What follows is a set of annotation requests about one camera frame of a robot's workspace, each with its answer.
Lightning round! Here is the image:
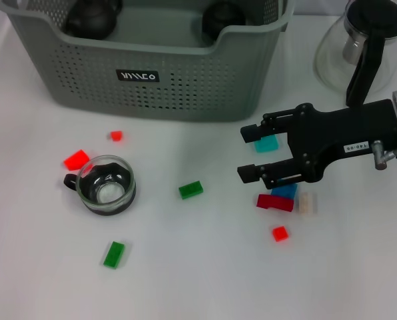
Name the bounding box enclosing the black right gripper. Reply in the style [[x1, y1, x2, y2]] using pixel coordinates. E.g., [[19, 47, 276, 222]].
[[236, 99, 397, 191]]

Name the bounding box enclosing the glass teacup black base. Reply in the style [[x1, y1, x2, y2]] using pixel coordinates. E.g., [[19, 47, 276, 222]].
[[201, 1, 248, 46], [65, 0, 123, 39], [64, 155, 137, 217]]

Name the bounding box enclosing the grey perforated storage bin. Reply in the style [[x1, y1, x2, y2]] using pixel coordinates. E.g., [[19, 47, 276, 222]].
[[5, 0, 296, 121]]

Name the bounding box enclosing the teal square brick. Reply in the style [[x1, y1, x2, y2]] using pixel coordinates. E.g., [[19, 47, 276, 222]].
[[253, 135, 281, 153]]

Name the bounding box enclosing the blue square brick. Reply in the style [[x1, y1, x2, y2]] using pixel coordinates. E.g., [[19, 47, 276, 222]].
[[270, 182, 299, 200]]

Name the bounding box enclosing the dark red long brick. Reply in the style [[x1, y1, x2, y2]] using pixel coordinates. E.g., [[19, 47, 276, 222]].
[[256, 193, 294, 213]]

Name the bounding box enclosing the green rectangular brick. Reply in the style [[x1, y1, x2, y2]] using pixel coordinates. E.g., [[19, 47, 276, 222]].
[[178, 181, 205, 200], [103, 241, 125, 269]]

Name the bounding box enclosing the red square flat brick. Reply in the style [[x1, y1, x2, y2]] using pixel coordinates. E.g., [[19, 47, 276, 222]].
[[271, 225, 290, 243]]

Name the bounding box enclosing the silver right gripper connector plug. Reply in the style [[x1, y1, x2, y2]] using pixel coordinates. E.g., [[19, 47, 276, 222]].
[[371, 139, 397, 171]]

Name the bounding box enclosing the orange-red flat brick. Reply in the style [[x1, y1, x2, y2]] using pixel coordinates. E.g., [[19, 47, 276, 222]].
[[63, 149, 90, 171]]

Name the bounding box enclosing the glass teapot black handle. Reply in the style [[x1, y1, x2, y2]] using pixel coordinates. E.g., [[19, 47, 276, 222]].
[[313, 0, 397, 109]]

